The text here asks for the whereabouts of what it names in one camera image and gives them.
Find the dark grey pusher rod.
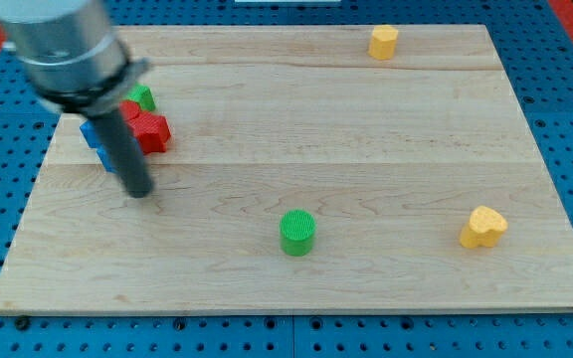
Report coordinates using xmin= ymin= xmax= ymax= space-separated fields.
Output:
xmin=88 ymin=108 xmax=153 ymax=198

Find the green block behind arm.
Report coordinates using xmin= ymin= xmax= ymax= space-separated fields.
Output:
xmin=124 ymin=84 xmax=156 ymax=111

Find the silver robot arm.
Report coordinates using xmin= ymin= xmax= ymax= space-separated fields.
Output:
xmin=0 ymin=0 xmax=153 ymax=198

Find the red star block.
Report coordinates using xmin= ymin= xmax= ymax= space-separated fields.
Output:
xmin=127 ymin=111 xmax=171 ymax=154

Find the red round block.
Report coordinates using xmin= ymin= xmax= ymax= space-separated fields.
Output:
xmin=119 ymin=100 xmax=141 ymax=121

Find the blue block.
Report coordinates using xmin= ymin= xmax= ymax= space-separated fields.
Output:
xmin=80 ymin=120 xmax=115 ymax=173

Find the wooden board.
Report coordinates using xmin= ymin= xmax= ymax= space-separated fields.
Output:
xmin=0 ymin=25 xmax=573 ymax=316

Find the green cylinder block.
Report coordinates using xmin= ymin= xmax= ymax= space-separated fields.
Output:
xmin=279 ymin=209 xmax=316 ymax=257

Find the yellow hexagon block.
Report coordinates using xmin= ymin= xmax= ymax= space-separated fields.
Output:
xmin=368 ymin=25 xmax=399 ymax=61

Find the yellow heart block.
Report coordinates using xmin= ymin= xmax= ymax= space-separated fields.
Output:
xmin=459 ymin=206 xmax=508 ymax=249

